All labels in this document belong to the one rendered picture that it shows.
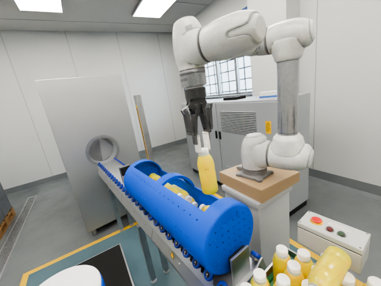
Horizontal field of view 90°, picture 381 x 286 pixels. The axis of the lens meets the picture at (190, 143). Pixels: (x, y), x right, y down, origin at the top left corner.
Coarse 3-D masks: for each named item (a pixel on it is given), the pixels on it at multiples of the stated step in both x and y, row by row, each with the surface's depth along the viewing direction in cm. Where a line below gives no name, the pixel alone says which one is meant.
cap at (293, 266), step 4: (292, 260) 63; (288, 264) 62; (292, 264) 61; (296, 264) 61; (288, 268) 61; (292, 268) 60; (296, 268) 60; (300, 268) 60; (292, 272) 60; (296, 272) 60
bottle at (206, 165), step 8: (200, 160) 71; (208, 160) 71; (200, 168) 72; (208, 168) 71; (200, 176) 73; (208, 176) 71; (216, 176) 74; (208, 184) 72; (216, 184) 74; (208, 192) 73
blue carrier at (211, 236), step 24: (144, 168) 141; (144, 192) 106; (168, 192) 91; (192, 192) 115; (168, 216) 84; (192, 216) 74; (216, 216) 68; (240, 216) 75; (192, 240) 70; (216, 240) 68; (240, 240) 77; (216, 264) 70
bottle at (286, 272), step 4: (284, 272) 63; (288, 272) 62; (300, 272) 61; (288, 276) 61; (292, 276) 60; (296, 276) 60; (300, 276) 60; (292, 280) 60; (296, 280) 60; (300, 280) 60; (292, 284) 60; (296, 284) 60; (300, 284) 60
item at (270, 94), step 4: (260, 92) 226; (264, 92) 222; (268, 92) 219; (272, 92) 215; (276, 92) 212; (260, 96) 227; (264, 96) 224; (268, 96) 220; (272, 96) 216; (276, 96) 213
